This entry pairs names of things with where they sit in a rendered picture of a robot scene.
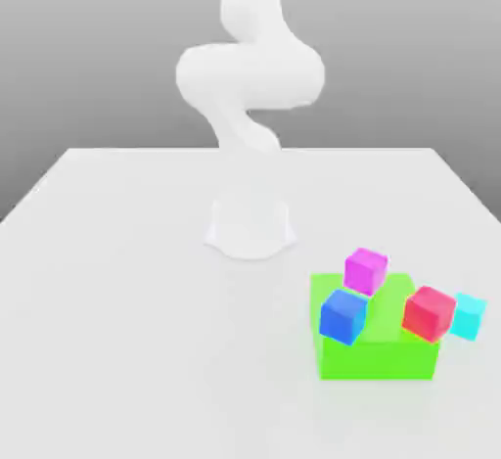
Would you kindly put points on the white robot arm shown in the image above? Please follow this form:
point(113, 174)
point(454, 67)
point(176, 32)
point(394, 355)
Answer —
point(250, 75)

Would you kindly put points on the small red cube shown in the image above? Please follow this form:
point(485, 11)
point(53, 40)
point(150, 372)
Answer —
point(428, 312)

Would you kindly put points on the small cyan cube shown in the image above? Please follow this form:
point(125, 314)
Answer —
point(469, 316)

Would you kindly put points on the small magenta cube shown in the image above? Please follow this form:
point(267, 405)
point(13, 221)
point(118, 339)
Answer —
point(366, 271)

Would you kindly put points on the large green box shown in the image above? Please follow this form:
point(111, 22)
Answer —
point(379, 357)

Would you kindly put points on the small blue cube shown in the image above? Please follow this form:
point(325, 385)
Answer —
point(342, 316)

